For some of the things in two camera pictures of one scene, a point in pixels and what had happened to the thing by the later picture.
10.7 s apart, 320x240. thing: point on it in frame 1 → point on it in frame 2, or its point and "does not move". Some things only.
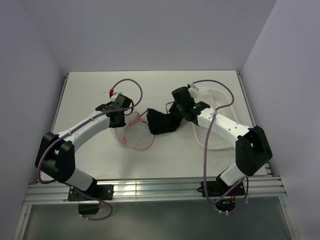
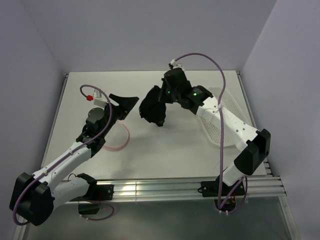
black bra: [160, 123] → [151, 109]
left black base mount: [103, 192] does not move
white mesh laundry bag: [136, 134] → [117, 137]
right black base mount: [218, 188] does not move
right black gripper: [173, 109] → [163, 98]
